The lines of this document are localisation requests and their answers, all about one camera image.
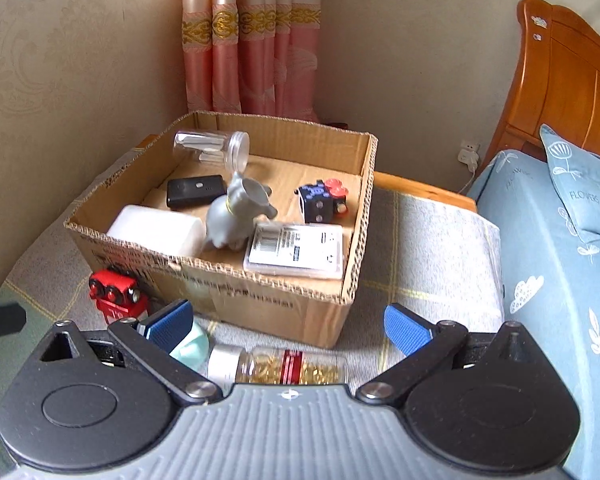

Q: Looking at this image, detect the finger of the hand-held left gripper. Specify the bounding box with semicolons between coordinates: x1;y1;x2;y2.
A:
0;303;27;341

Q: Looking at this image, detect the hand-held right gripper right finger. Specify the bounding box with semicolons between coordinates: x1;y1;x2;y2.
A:
356;303;551;407

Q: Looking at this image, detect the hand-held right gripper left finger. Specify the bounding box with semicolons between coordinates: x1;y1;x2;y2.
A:
32;300;223;407

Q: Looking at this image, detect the pale teal oval object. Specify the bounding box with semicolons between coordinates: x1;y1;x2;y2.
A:
169;320;216;373

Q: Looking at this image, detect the red toy robot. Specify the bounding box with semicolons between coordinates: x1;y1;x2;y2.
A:
88;268;151;326

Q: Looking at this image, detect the cardboard box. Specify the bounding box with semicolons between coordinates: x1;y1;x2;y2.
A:
64;110;379;350

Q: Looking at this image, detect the white translucent plastic box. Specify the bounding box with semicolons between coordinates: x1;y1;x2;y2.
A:
106;204;207;258

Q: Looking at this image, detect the capsule bottle with silver cap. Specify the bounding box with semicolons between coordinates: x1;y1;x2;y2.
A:
207;344;348;393

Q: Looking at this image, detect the grey elephant figurine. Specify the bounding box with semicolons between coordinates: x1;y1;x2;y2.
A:
205;171;279;252

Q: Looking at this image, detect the black remote control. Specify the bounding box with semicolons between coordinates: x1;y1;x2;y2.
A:
166;175;227;210

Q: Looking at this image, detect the white plastic case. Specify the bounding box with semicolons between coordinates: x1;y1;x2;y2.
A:
243;221;346;281

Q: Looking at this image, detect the black fidget cube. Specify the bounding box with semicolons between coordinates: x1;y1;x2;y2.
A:
295;178;349;223

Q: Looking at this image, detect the blue leaf print bedsheet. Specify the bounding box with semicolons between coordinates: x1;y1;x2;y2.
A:
467;149;600;480

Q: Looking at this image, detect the blue flower print pillow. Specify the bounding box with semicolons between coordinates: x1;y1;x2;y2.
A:
539;124;600;247

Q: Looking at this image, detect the pink curtain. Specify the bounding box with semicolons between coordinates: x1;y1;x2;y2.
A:
181;0;323;123

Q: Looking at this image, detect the wooden bed headboard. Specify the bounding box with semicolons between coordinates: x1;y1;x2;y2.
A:
487;0;600;166

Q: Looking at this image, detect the white power plug cable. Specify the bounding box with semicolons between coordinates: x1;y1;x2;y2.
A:
455;157;481;196

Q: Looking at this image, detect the white wall socket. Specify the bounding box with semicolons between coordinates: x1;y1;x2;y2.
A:
457;140;482;166

